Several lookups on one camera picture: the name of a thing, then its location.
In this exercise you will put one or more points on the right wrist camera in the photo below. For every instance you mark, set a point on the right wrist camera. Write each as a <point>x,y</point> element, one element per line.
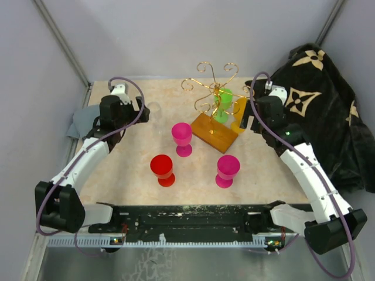
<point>276,91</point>

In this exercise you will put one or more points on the gold wire wine glass rack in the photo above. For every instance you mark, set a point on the gold wire wine glass rack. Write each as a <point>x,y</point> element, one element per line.
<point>205,127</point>

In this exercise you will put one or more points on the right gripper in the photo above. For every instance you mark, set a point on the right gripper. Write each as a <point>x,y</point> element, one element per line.
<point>249,112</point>

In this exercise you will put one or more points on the black floral blanket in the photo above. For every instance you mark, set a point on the black floral blanket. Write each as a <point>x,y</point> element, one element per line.
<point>324,106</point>

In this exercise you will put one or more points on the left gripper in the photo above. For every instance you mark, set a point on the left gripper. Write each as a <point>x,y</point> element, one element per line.
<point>143,116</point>

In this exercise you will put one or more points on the magenta wine glass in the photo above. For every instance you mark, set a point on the magenta wine glass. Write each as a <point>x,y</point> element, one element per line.
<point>227,168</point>
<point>182,136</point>

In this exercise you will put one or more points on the green plastic wine glass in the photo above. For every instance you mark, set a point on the green plastic wine glass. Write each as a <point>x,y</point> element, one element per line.
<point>221,115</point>

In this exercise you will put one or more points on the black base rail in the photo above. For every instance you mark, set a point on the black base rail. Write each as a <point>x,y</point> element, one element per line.
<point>188,223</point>

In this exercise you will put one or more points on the clear wine glass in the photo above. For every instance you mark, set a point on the clear wine glass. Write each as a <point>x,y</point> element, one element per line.
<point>155,116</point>

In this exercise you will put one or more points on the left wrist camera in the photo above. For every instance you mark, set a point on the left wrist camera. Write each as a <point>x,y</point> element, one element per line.
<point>120,90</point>

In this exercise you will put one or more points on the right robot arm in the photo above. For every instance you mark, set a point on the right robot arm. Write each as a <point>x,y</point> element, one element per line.
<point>332,222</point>

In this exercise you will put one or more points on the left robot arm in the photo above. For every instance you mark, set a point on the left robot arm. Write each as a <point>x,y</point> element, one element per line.
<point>57,202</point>

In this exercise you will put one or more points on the grey cloth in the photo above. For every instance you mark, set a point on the grey cloth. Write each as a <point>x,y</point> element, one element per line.
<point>83,122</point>

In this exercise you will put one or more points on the magenta wine glass front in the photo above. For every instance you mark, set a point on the magenta wine glass front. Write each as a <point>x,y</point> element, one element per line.
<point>227,168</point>

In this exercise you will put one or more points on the magenta wine glass rear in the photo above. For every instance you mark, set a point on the magenta wine glass rear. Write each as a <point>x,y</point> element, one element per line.
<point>182,136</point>

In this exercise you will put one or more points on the red plastic wine glass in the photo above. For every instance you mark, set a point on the red plastic wine glass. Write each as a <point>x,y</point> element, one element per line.
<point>162,168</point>

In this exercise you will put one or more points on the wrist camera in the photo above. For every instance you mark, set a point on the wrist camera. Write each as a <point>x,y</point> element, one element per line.
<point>276,91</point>
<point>120,90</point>

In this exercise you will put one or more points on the orange plastic wine glass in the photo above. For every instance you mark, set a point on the orange plastic wine glass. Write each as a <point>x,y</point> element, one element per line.
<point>238,111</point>

